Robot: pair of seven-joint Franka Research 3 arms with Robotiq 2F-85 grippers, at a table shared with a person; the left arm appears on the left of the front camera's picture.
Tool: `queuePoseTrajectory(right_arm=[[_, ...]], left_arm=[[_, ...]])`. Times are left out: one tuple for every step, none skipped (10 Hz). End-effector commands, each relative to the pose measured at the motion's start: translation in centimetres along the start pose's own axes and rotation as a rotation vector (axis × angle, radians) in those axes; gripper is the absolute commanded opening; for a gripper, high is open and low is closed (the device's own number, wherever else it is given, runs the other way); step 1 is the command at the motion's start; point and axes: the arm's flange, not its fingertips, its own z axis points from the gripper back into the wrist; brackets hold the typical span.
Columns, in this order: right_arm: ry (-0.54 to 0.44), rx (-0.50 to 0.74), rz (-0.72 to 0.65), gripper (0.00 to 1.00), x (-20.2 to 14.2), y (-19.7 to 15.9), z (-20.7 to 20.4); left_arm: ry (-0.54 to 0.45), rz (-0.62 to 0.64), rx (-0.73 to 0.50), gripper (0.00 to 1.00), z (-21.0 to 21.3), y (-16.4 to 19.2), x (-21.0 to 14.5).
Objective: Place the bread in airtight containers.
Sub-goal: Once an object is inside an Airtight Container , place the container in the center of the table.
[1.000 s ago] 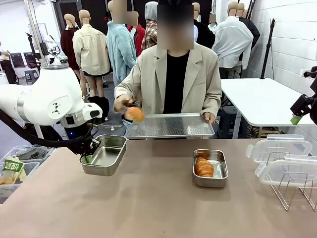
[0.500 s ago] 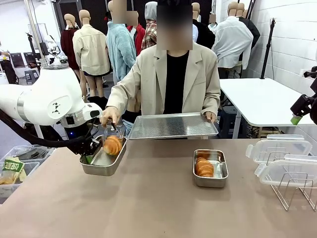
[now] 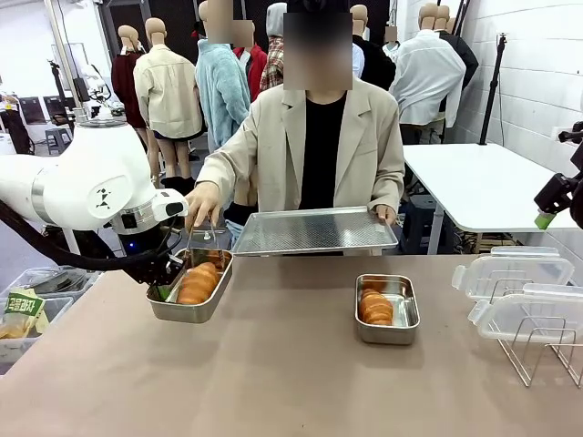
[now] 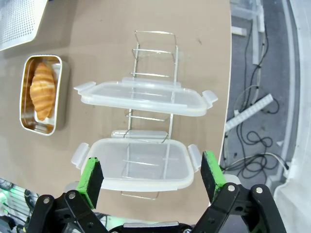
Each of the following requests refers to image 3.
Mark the dark stool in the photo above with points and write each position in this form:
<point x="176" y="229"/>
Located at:
<point x="416" y="223"/>

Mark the perforated metal baking tray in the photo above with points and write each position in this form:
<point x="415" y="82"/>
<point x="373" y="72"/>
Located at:
<point x="314" y="232"/>

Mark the mannequin in dark red dress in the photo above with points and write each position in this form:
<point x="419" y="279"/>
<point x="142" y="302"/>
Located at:
<point x="125" y="86"/>

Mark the mannequin in blue fleece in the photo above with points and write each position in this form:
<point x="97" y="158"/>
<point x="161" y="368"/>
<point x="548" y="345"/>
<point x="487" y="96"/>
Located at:
<point x="221" y="91"/>

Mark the person's left forearm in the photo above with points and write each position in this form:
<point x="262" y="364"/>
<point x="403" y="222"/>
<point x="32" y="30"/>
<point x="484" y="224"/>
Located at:
<point x="387" y="182"/>

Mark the mannequin in black coat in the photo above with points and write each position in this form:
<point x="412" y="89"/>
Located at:
<point x="467" y="59"/>

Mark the metal tongs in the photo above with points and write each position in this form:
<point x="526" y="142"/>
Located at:
<point x="191" y="246"/>

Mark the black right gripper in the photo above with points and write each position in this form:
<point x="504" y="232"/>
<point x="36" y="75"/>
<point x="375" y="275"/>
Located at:
<point x="577" y="205"/>

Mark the clear plastic lid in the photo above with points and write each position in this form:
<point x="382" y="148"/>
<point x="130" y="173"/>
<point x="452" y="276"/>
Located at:
<point x="514" y="268"/>
<point x="510" y="314"/>

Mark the mannequin in plaid shirt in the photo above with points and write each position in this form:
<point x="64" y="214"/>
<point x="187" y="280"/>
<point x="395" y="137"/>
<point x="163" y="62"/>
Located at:
<point x="273" y="64"/>

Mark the silver metal pole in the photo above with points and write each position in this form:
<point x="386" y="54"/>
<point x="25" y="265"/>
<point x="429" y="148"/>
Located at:
<point x="69" y="68"/>

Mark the mannequin in white shirt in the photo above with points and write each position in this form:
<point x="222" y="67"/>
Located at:
<point x="426" y="77"/>

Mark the golden ridged bread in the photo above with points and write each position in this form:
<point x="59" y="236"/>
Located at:
<point x="375" y="309"/>
<point x="198" y="284"/>

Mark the mannequin in cream jacket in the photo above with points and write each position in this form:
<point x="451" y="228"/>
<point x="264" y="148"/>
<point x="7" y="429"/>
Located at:
<point x="166" y="91"/>

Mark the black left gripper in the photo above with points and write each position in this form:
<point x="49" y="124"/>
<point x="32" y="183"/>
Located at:
<point x="152" y="264"/>

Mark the clear plastic storage bin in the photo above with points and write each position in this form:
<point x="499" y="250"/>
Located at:
<point x="54" y="314"/>
<point x="68" y="282"/>

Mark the mannequin in black jacket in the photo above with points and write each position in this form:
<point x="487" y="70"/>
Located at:
<point x="373" y="64"/>

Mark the person's right forearm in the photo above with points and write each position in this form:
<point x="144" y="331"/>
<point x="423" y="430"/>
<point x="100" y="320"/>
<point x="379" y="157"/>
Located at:
<point x="218" y="168"/>

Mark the person in beige blazer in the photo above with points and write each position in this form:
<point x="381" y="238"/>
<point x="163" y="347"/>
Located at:
<point x="319" y="159"/>

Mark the steel rectangular container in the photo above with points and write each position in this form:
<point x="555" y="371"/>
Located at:
<point x="196" y="314"/>
<point x="387" y="334"/>

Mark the mannequin in red jacket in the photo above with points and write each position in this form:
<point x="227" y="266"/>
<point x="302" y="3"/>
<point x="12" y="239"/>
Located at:
<point x="256" y="68"/>

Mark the white table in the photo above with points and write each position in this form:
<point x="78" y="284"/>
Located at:
<point x="483" y="182"/>

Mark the person's left hand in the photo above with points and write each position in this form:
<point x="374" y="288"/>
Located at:
<point x="386" y="215"/>

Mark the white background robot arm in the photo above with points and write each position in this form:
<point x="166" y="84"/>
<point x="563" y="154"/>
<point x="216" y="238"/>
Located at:
<point x="93" y="73"/>

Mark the green snack bag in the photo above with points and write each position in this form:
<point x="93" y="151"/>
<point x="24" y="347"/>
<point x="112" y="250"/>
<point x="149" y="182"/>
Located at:
<point x="20" y="307"/>

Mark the person's right hand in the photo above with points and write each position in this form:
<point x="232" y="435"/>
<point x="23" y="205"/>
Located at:
<point x="202" y="202"/>

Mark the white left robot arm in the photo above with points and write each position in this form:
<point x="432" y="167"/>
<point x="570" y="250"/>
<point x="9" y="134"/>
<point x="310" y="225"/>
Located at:
<point x="82" y="182"/>

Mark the grey stool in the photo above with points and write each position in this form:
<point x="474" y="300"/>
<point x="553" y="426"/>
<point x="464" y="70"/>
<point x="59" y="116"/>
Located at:
<point x="57" y="139"/>

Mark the black tripod stand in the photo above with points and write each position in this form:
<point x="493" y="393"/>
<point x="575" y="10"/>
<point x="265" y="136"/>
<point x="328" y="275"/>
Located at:
<point x="494" y="91"/>

